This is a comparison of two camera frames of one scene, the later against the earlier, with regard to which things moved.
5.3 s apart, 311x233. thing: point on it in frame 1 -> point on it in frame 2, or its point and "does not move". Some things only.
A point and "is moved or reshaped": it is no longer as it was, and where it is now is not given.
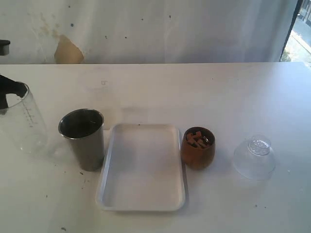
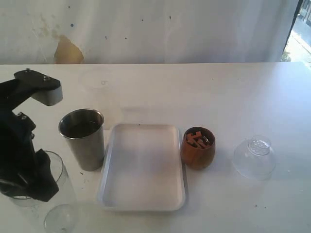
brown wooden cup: x=198 y=147 does not move
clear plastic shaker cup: x=21 y=123 is moved or reshaped
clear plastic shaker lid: x=254 y=158 does not move
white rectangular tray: x=142 y=169 does not move
